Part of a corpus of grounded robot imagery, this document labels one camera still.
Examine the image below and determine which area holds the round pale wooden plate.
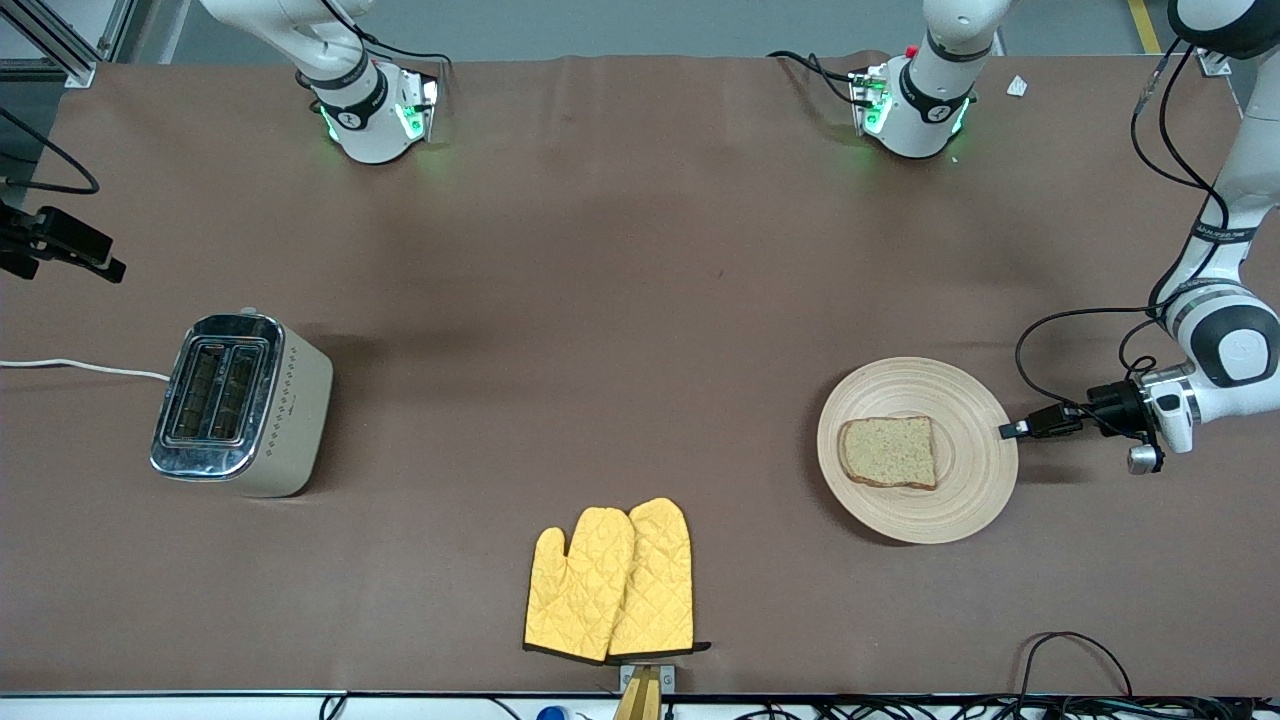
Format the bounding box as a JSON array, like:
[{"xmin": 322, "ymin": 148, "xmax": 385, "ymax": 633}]
[{"xmin": 816, "ymin": 357, "xmax": 1020, "ymax": 546}]

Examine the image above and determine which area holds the slice of brown toast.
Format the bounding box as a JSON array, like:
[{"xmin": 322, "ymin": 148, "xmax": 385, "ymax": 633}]
[{"xmin": 837, "ymin": 415, "xmax": 939, "ymax": 492}]

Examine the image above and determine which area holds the silver and cream toaster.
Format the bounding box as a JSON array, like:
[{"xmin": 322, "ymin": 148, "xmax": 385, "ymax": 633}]
[{"xmin": 150, "ymin": 308, "xmax": 334, "ymax": 498}]

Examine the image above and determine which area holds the yellow quilted oven mitt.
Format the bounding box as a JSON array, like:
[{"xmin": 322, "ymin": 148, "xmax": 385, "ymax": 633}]
[
  {"xmin": 523, "ymin": 507, "xmax": 637, "ymax": 664},
  {"xmin": 605, "ymin": 497, "xmax": 713, "ymax": 661}
]

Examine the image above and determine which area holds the wooden stick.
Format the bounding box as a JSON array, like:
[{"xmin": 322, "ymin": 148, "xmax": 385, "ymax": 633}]
[{"xmin": 612, "ymin": 667, "xmax": 663, "ymax": 720}]

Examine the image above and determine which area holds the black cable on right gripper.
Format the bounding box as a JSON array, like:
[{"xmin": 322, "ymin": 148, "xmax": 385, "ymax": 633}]
[{"xmin": 0, "ymin": 105, "xmax": 101, "ymax": 196}]

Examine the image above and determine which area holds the black looped cable at left gripper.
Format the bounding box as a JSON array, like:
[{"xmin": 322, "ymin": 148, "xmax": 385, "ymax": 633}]
[{"xmin": 1015, "ymin": 305, "xmax": 1171, "ymax": 421}]

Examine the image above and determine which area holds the white toaster power cord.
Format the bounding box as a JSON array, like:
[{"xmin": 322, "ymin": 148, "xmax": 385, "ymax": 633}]
[{"xmin": 0, "ymin": 358, "xmax": 171, "ymax": 383}]

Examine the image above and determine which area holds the aluminium frame profile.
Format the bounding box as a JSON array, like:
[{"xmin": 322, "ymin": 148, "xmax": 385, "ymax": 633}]
[{"xmin": 0, "ymin": 0, "xmax": 138, "ymax": 89}]

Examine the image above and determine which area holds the black looped cable at table edge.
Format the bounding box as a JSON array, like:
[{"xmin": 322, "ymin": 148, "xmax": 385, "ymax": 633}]
[{"xmin": 1018, "ymin": 631, "xmax": 1136, "ymax": 701}]

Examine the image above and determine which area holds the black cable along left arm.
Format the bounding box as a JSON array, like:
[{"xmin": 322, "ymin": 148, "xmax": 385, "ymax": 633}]
[{"xmin": 1131, "ymin": 42, "xmax": 1233, "ymax": 261}]

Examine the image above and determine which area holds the bundle of black cables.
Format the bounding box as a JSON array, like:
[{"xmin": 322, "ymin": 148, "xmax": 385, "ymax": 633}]
[{"xmin": 740, "ymin": 695, "xmax": 1280, "ymax": 720}]

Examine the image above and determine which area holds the black cable at right arm base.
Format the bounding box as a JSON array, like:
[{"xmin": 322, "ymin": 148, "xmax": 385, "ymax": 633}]
[{"xmin": 320, "ymin": 0, "xmax": 453, "ymax": 76}]

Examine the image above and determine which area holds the black cable at arm base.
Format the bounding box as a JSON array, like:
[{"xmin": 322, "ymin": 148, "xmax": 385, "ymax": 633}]
[
  {"xmin": 320, "ymin": 0, "xmax": 453, "ymax": 76},
  {"xmin": 768, "ymin": 50, "xmax": 863, "ymax": 106}
]

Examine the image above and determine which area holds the black cable at left arm base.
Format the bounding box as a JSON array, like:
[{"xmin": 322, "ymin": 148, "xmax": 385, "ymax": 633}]
[{"xmin": 768, "ymin": 50, "xmax": 863, "ymax": 106}]

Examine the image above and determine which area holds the small metal bracket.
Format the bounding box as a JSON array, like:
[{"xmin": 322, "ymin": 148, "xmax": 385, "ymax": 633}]
[{"xmin": 620, "ymin": 663, "xmax": 677, "ymax": 696}]

